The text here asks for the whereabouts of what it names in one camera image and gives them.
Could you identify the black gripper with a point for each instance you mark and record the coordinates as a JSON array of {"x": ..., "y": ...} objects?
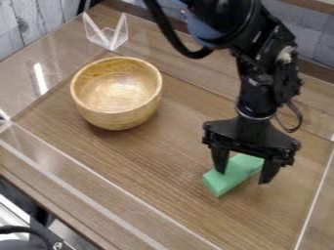
[{"x": 252, "y": 137}]

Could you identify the green rectangular block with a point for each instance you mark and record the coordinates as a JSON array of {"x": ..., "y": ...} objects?
[{"x": 241, "y": 167}]

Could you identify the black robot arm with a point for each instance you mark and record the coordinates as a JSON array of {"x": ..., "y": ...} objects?
[{"x": 240, "y": 26}]

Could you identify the wooden bowl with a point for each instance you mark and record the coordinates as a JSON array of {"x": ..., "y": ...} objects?
[{"x": 116, "y": 92}]

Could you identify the clear acrylic corner bracket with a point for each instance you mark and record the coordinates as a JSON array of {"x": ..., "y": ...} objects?
[{"x": 107, "y": 37}]

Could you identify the black stand with cable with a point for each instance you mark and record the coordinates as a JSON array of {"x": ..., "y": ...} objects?
[{"x": 29, "y": 235}]

